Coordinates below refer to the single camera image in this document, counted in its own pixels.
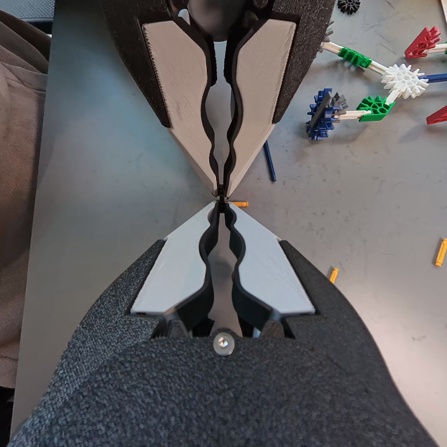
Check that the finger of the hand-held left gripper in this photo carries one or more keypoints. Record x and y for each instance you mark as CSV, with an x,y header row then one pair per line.
x,y
181,87
262,76

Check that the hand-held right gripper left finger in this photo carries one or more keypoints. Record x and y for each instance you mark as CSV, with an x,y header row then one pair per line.
x,y
171,276

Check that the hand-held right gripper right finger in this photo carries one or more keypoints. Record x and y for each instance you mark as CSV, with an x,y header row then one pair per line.
x,y
272,276

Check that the short orange toy rod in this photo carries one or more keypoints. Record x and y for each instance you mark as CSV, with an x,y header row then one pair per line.
x,y
333,276
440,252
241,203

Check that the black snowflake connector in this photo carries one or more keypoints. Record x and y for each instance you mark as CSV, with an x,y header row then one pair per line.
x,y
221,198
349,5

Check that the grey desk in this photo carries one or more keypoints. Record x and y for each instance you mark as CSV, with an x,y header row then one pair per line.
x,y
104,174

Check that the long blue toy rod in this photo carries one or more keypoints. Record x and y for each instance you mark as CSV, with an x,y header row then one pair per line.
x,y
269,160

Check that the colourful toy rod model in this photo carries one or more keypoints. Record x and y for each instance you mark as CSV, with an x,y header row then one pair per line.
x,y
405,80

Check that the person's beige shirt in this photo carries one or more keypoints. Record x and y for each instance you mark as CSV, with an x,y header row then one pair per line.
x,y
21,174

